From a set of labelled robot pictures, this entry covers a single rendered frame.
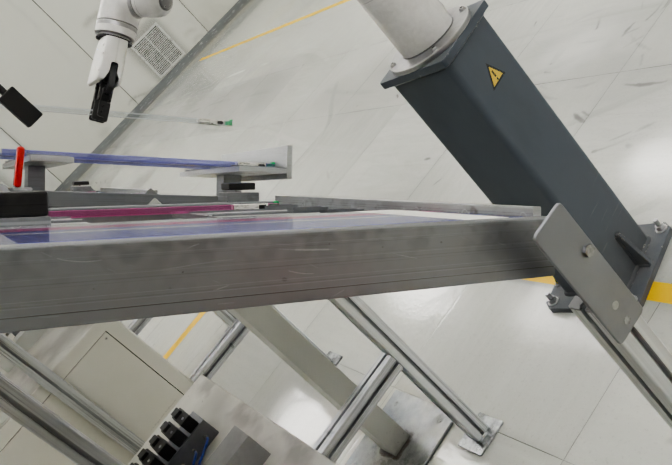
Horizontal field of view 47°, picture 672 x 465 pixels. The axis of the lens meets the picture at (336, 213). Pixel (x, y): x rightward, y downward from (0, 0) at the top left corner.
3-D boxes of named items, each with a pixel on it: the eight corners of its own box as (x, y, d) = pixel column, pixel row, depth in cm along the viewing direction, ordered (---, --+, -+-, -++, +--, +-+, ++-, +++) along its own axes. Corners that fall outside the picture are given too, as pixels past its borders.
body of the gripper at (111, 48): (91, 34, 165) (80, 85, 164) (103, 25, 156) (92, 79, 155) (126, 45, 168) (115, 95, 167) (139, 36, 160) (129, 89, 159)
